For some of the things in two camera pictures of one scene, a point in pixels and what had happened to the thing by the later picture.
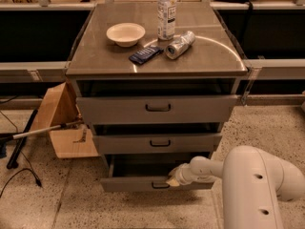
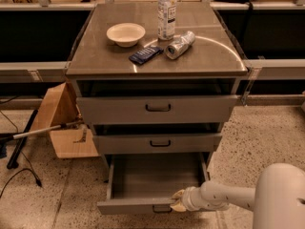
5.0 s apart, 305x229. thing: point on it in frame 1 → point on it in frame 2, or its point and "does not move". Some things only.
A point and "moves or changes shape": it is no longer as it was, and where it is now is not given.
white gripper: [183, 176] → [190, 198]
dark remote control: [145, 55] does not move
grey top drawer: [161, 109] does not move
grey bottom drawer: [147, 173] moves or changes shape
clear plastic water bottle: [166, 13] does not move
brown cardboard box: [63, 108] does not move
